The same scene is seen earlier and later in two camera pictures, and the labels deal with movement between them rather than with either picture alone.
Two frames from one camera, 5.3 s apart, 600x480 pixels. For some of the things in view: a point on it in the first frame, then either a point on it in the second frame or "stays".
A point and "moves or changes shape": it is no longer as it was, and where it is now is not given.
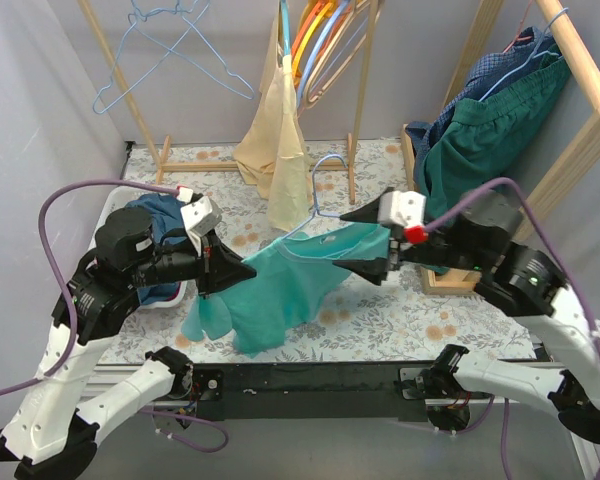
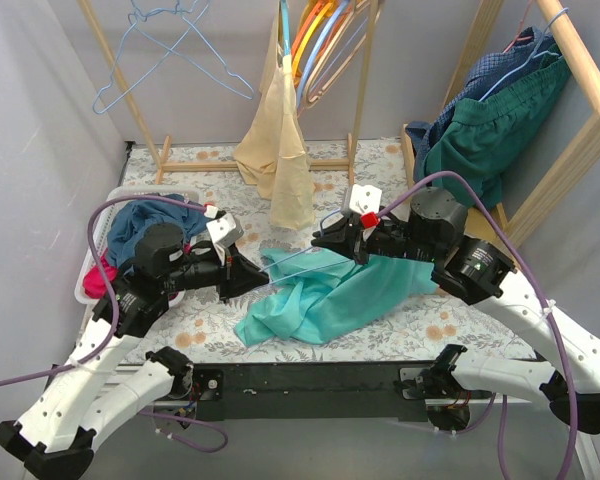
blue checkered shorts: (527, 50) stays
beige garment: (271, 154) stays
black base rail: (307, 391) stays
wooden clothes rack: (369, 13) stays
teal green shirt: (289, 280) moves or changes shape
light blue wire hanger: (316, 210) → (308, 271)
